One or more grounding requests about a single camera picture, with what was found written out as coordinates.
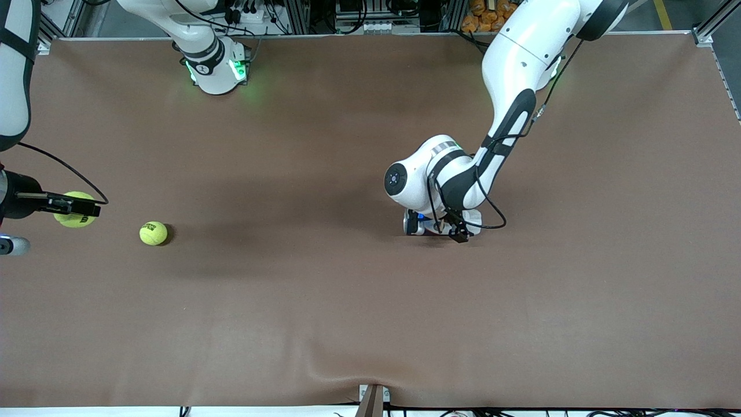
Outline orange lumpy items pile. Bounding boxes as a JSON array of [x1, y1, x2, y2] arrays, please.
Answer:
[[461, 0, 510, 33]]

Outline brown table mat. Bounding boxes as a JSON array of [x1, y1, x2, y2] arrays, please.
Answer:
[[0, 32, 741, 409]]

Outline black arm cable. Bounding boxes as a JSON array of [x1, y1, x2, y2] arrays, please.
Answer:
[[16, 142, 110, 206], [425, 38, 585, 231]]

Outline yellow-green tennis ball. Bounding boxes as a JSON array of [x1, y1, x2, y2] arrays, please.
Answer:
[[140, 221, 168, 247], [53, 191, 97, 229]]

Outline aluminium frame corner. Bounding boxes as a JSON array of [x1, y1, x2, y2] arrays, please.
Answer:
[[36, 0, 87, 56], [692, 0, 741, 122]]

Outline aluminium rack post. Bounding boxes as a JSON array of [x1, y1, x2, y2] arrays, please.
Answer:
[[287, 0, 311, 34], [440, 0, 464, 33]]

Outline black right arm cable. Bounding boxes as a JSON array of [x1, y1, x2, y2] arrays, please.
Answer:
[[16, 142, 110, 206]]

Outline white power strip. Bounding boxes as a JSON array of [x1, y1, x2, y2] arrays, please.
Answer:
[[223, 3, 274, 25]]

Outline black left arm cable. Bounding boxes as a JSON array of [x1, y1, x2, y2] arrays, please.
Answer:
[[425, 38, 585, 231]]

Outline white blue tennis ball can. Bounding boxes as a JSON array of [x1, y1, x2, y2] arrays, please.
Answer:
[[417, 208, 484, 237]]

